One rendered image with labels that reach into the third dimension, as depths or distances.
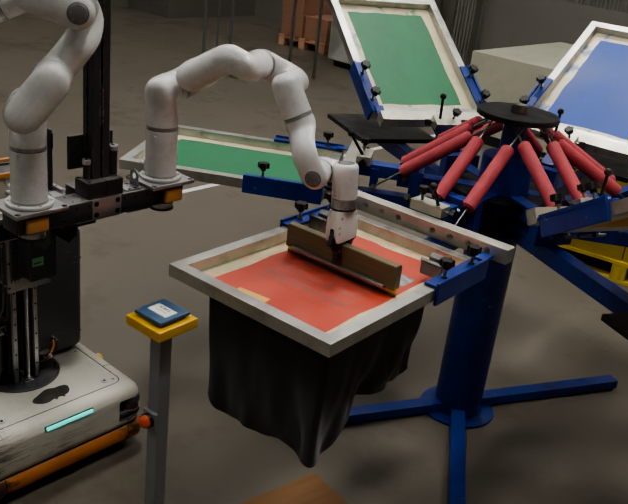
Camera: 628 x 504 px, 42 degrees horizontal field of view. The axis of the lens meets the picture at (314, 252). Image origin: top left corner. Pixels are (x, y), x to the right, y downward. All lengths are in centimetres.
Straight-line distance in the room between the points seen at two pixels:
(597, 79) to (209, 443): 243
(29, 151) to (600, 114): 260
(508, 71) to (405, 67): 391
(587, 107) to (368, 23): 111
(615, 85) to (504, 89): 381
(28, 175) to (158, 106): 44
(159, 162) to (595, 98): 224
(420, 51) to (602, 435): 195
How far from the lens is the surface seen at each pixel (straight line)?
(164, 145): 251
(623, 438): 386
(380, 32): 413
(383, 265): 235
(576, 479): 351
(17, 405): 304
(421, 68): 404
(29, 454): 298
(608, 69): 423
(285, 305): 225
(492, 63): 793
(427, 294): 235
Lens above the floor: 198
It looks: 23 degrees down
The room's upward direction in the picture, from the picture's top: 7 degrees clockwise
